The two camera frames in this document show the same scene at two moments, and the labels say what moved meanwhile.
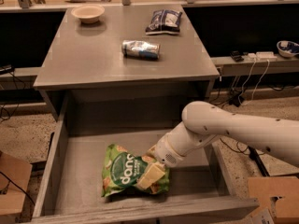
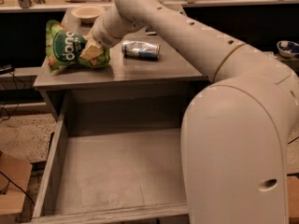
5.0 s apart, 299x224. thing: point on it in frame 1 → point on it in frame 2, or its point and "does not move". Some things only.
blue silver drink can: [141, 49] does not move
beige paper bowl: [88, 13] does not move
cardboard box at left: [15, 175] does not move
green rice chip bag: [121, 171] → [64, 47]
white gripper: [163, 154] → [100, 34]
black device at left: [4, 69] does not move
